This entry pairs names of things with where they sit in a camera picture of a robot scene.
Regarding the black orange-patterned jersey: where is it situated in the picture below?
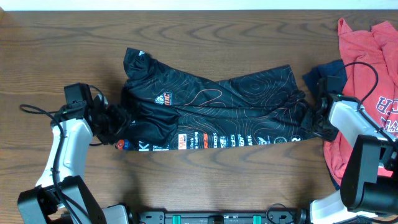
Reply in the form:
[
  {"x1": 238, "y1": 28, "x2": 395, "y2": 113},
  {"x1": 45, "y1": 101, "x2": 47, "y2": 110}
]
[{"x1": 116, "y1": 48, "x2": 313, "y2": 152}]

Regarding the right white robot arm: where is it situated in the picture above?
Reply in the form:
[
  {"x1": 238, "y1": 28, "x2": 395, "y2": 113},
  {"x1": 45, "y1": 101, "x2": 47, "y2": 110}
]
[{"x1": 296, "y1": 93, "x2": 397, "y2": 223}]

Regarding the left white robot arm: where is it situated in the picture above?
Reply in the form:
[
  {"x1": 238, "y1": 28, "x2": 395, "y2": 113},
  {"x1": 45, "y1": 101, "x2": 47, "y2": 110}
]
[{"x1": 17, "y1": 100, "x2": 132, "y2": 223}]

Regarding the navy blue garment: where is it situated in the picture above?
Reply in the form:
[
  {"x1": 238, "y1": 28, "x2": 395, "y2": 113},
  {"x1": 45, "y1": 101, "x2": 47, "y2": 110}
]
[{"x1": 302, "y1": 60, "x2": 348, "y2": 98}]

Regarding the red printed t-shirt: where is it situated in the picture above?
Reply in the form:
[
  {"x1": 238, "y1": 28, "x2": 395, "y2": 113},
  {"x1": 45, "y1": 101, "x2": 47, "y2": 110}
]
[{"x1": 322, "y1": 17, "x2": 398, "y2": 187}]

